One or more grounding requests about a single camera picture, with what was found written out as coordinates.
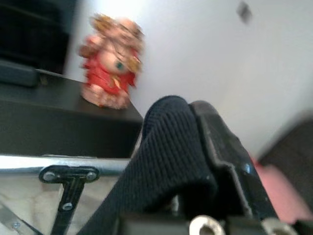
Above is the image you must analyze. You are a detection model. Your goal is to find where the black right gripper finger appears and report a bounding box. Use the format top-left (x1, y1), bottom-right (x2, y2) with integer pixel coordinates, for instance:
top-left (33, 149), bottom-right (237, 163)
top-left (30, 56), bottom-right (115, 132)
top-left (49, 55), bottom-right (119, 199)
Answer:
top-left (189, 100), bottom-right (277, 220)

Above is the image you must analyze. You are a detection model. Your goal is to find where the black garment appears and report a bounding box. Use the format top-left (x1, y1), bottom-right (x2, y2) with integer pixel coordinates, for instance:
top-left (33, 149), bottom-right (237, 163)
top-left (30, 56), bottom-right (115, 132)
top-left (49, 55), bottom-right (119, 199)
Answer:
top-left (73, 94), bottom-right (218, 235)

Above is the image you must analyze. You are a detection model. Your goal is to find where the dark upholstered seat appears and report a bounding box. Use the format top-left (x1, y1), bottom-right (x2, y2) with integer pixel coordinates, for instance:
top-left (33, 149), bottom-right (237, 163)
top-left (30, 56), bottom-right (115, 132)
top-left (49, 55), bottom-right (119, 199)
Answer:
top-left (258, 111), bottom-right (313, 172)

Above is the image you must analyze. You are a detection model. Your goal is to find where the black television stand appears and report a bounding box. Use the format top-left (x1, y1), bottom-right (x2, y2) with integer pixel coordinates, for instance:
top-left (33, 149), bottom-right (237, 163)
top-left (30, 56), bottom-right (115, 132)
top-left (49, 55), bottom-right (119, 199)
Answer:
top-left (0, 60), bottom-right (145, 159)

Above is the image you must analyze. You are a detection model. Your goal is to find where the silver metal clothes rack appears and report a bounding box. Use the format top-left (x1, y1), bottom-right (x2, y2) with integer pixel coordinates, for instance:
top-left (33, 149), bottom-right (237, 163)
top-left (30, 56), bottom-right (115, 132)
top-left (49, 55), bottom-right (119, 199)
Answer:
top-left (0, 153), bottom-right (140, 235)

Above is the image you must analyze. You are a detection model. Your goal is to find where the black television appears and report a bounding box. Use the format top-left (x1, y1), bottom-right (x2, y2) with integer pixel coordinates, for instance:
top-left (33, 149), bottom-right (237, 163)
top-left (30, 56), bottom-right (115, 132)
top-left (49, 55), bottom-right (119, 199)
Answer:
top-left (0, 0), bottom-right (80, 74)

